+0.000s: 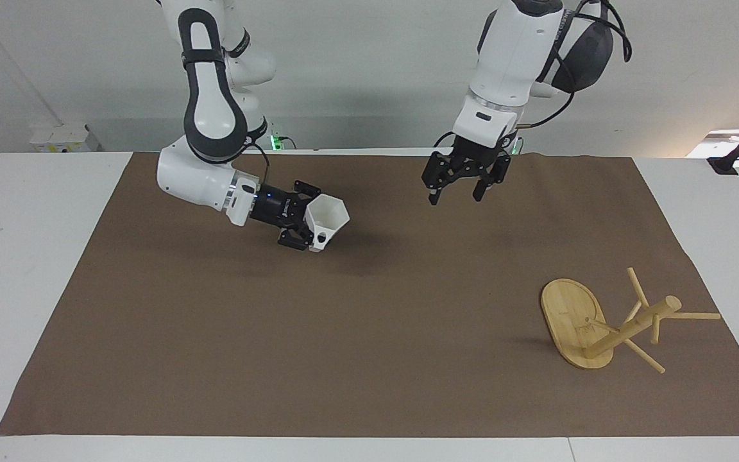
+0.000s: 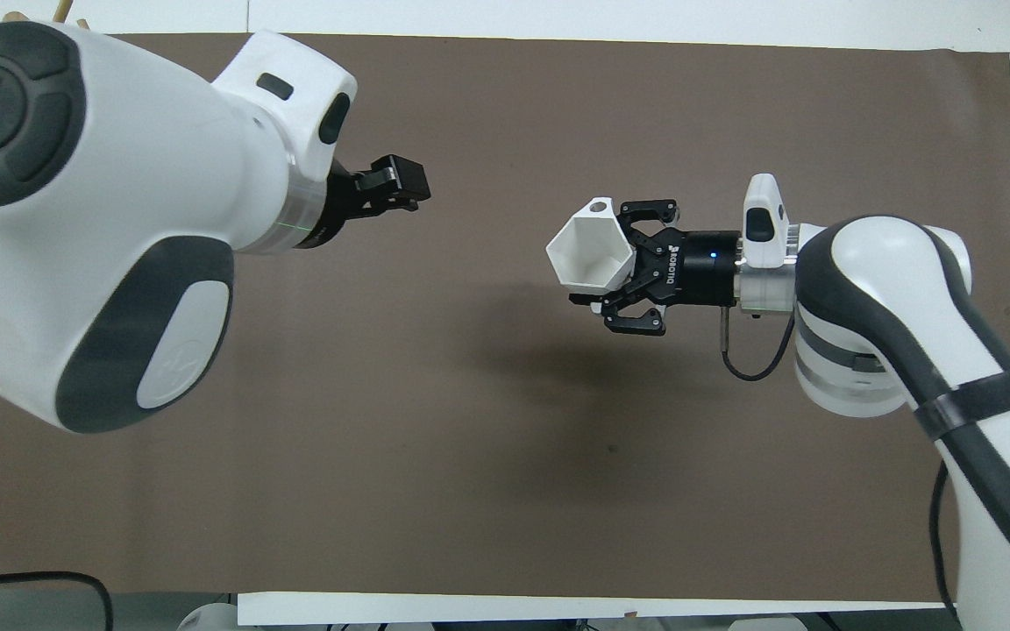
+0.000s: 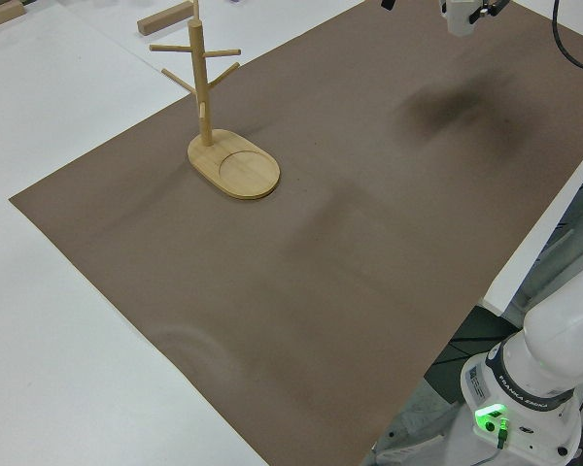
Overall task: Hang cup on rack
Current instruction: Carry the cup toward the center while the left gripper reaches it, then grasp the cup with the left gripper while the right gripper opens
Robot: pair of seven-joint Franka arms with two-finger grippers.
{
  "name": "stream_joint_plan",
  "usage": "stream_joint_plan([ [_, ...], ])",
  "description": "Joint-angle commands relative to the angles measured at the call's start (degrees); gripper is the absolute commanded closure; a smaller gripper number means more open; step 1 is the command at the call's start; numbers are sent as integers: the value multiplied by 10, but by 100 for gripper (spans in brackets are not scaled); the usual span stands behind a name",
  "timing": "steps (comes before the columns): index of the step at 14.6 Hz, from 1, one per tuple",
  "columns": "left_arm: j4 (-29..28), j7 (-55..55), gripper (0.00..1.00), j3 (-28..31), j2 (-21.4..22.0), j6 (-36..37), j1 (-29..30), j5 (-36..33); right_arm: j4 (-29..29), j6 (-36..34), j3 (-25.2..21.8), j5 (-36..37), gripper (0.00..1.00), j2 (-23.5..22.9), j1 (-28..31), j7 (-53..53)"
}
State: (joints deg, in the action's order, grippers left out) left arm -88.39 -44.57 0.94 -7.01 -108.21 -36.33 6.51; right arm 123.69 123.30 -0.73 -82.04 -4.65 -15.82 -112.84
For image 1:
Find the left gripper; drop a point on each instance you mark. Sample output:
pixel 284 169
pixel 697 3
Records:
pixel 480 153

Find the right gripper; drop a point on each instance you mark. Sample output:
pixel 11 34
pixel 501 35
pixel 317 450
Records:
pixel 274 206

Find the white hexagonal cup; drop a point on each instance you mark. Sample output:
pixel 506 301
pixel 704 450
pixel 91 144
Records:
pixel 331 218

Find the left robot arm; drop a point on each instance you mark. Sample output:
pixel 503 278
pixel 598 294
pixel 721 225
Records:
pixel 510 58

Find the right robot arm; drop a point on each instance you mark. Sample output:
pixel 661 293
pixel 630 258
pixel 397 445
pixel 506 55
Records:
pixel 214 122

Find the wooden cup rack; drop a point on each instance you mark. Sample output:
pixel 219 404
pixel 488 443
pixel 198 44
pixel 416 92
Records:
pixel 569 316

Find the white cardboard box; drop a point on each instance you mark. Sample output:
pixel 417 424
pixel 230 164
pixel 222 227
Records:
pixel 61 138

